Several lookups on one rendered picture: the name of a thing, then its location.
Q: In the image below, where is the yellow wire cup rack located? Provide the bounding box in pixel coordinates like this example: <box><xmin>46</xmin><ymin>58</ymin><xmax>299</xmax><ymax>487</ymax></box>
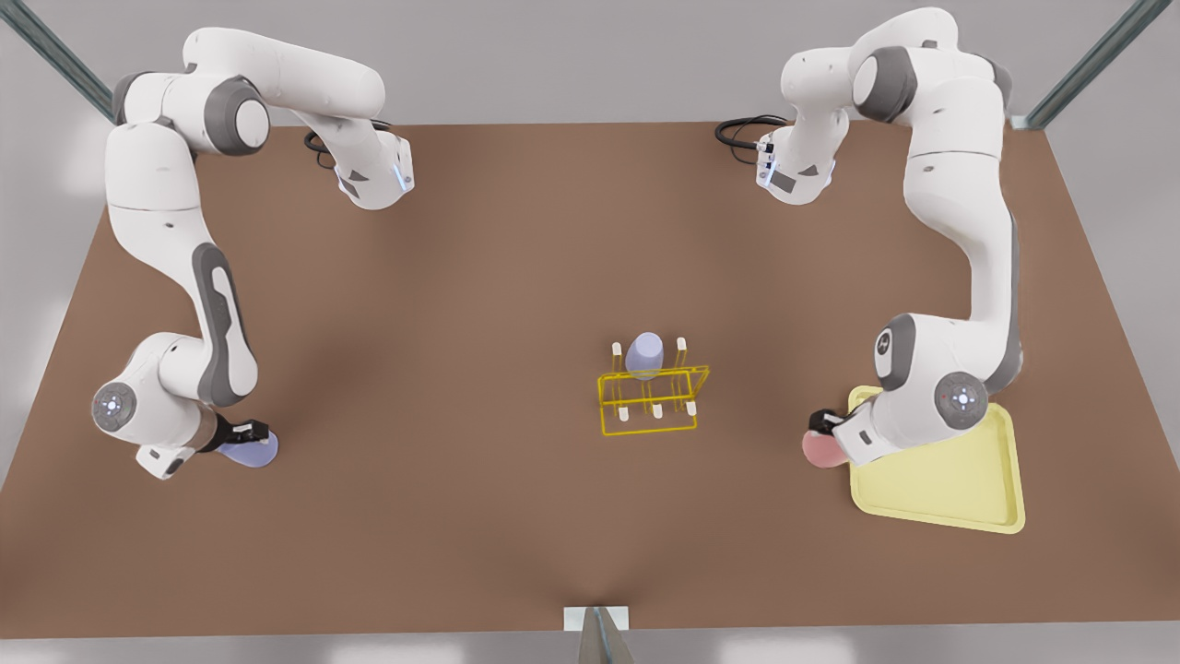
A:
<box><xmin>596</xmin><ymin>338</ymin><xmax>711</xmax><ymax>438</ymax></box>

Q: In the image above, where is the lavender cup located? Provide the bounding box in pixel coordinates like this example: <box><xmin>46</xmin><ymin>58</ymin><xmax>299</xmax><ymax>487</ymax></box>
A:
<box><xmin>219</xmin><ymin>434</ymin><xmax>279</xmax><ymax>469</ymax></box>
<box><xmin>625</xmin><ymin>332</ymin><xmax>666</xmax><ymax>380</ymax></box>

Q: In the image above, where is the black cable loop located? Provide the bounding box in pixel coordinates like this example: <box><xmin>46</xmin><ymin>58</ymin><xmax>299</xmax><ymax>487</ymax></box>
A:
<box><xmin>714</xmin><ymin>114</ymin><xmax>790</xmax><ymax>167</ymax></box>
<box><xmin>303</xmin><ymin>120</ymin><xmax>393</xmax><ymax>171</ymax></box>

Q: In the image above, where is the pale yellow tray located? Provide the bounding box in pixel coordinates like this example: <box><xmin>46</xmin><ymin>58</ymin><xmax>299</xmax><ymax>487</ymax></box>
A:
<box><xmin>846</xmin><ymin>385</ymin><xmax>1027</xmax><ymax>536</ymax></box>

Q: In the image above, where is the silver frame post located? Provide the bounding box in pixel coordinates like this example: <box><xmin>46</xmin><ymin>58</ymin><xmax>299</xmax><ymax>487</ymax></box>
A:
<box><xmin>1010</xmin><ymin>0</ymin><xmax>1174</xmax><ymax>131</ymax></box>
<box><xmin>563</xmin><ymin>606</ymin><xmax>636</xmax><ymax>664</ymax></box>
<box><xmin>0</xmin><ymin>0</ymin><xmax>117</xmax><ymax>125</ymax></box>

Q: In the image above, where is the pink cup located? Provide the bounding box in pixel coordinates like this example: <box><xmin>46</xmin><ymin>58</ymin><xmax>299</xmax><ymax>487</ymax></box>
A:
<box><xmin>801</xmin><ymin>430</ymin><xmax>847</xmax><ymax>470</ymax></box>

